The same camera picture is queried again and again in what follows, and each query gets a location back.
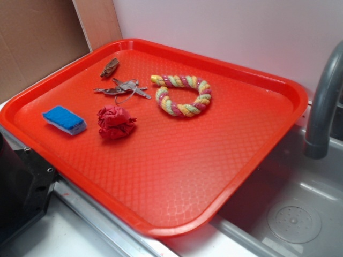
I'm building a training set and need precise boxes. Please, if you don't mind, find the blue sponge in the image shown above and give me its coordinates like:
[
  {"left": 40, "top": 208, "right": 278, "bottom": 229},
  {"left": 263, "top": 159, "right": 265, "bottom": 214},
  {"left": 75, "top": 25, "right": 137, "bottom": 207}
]
[{"left": 42, "top": 106, "right": 87, "bottom": 135}]

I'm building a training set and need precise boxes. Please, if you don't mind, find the red plastic tray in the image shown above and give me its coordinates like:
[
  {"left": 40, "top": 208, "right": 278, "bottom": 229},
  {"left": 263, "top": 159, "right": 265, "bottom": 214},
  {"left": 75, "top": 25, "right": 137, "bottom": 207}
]
[{"left": 1, "top": 39, "right": 308, "bottom": 238}]

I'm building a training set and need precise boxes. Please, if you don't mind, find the crumpled red cloth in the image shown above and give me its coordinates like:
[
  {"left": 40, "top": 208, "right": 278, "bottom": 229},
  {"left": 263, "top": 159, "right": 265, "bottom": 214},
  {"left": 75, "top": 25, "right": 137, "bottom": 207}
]
[{"left": 97, "top": 105, "right": 137, "bottom": 140}]

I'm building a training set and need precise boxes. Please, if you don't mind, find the silver key bunch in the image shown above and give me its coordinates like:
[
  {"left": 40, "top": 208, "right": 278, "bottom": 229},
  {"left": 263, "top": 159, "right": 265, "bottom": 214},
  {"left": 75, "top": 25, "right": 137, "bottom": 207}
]
[{"left": 93, "top": 78, "right": 152, "bottom": 105}]

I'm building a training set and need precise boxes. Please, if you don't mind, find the grey toy sink basin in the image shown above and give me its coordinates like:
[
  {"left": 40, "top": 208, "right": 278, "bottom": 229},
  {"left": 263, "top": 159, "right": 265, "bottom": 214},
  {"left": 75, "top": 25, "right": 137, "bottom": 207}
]
[{"left": 211, "top": 126, "right": 342, "bottom": 256}]

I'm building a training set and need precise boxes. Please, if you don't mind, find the grey faucet spout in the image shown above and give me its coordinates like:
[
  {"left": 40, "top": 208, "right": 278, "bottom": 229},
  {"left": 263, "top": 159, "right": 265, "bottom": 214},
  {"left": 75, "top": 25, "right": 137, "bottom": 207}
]
[{"left": 303, "top": 42, "right": 342, "bottom": 159}]

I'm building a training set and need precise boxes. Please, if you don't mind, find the brown cardboard panel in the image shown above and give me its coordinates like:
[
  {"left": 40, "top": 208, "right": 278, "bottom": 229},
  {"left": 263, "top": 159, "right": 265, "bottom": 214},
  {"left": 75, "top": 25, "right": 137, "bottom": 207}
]
[{"left": 1, "top": 1, "right": 122, "bottom": 102}]

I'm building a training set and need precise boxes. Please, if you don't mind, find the multicolour rope ring toy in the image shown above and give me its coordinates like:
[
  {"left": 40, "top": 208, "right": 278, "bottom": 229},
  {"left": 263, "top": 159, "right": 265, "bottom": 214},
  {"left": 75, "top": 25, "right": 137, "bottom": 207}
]
[{"left": 151, "top": 75, "right": 212, "bottom": 118}]

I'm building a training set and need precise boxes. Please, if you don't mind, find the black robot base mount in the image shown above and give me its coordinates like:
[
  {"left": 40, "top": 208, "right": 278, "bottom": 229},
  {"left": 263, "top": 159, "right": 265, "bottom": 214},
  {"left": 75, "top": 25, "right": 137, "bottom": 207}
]
[{"left": 1, "top": 135, "right": 56, "bottom": 246}]

